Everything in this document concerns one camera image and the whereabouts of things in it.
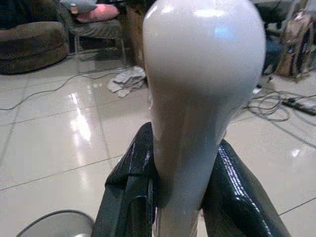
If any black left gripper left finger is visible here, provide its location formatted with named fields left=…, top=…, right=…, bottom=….
left=91, top=121, right=158, bottom=237

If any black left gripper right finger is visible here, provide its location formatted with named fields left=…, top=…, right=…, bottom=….
left=198, top=138, right=292, bottom=237

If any brown round floor cushion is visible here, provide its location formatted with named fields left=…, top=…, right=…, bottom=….
left=0, top=21, right=69, bottom=76

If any grey round dustpan rim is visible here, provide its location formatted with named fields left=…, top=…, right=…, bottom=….
left=16, top=209, right=95, bottom=237

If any black power strip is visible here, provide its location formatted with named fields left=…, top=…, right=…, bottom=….
left=282, top=97, right=316, bottom=116

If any grey white crumpled cloth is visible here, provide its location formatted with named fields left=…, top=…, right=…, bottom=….
left=107, top=66, right=147, bottom=98

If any tan brown bag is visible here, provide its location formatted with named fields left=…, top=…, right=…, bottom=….
left=275, top=7, right=316, bottom=79

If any brown wooden cabinet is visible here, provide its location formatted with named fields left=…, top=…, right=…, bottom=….
left=125, top=4, right=146, bottom=69

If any pink pillow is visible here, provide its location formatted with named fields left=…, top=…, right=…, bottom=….
left=75, top=3, right=119, bottom=24

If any grey cushion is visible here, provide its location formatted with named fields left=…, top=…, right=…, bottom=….
left=60, top=0, right=98, bottom=14

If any grey coiled cable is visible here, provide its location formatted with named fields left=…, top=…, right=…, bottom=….
left=243, top=91, right=316, bottom=139

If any thin grey floor cable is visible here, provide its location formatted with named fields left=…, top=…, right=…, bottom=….
left=0, top=69, right=117, bottom=111

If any grey metal frame chair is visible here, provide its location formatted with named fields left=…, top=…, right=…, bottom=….
left=54, top=2, right=128, bottom=65

